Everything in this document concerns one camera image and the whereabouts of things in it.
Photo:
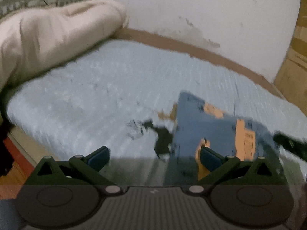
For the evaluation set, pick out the blue orange patterned pants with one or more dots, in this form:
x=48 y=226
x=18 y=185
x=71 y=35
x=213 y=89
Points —
x=203 y=135

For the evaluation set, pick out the brown wooden bed frame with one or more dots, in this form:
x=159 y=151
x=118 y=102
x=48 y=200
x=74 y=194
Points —
x=165 y=43

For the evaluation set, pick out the light blue bed sheet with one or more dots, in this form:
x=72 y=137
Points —
x=89 y=102

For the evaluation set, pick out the wooden wardrobe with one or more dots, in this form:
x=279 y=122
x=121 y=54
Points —
x=291 y=79

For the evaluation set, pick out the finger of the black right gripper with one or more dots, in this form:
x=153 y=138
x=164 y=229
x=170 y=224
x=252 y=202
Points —
x=293 y=145

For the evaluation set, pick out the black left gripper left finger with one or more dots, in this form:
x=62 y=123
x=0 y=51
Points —
x=76 y=171

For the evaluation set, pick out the pink rolled comforter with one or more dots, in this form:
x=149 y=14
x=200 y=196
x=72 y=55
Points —
x=35 y=40

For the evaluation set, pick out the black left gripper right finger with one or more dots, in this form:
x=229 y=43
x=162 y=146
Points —
x=214 y=170

